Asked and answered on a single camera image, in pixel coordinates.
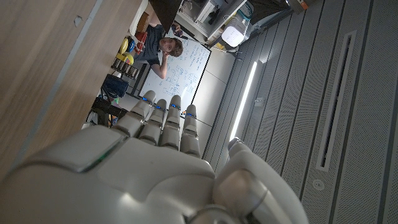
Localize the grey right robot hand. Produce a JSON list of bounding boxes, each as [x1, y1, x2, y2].
[[0, 90, 310, 224]]

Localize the whiteboard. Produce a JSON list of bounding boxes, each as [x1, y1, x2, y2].
[[139, 35, 212, 121]]

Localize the colourful stacking cups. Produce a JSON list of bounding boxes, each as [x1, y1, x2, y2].
[[115, 52, 135, 65]]

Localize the ceiling light strip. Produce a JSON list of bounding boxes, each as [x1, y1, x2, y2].
[[229, 60, 259, 141]]

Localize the person in dark shirt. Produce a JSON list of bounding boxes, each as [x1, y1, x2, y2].
[[134, 23, 184, 80]]

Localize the brown brick block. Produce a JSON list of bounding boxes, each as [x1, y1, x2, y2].
[[136, 11, 153, 32]]

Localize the white bowl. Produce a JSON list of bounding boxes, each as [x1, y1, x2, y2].
[[128, 0, 149, 37]]

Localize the white round appliance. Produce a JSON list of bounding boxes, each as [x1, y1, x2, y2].
[[221, 12, 251, 48]]

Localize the round ceiling cap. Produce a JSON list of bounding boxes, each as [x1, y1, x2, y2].
[[312, 179, 326, 192]]

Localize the white shelf cabinet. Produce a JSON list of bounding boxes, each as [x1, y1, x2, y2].
[[175, 0, 249, 47]]

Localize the long ceiling vent slot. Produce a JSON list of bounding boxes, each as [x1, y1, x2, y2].
[[315, 30, 358, 172]]

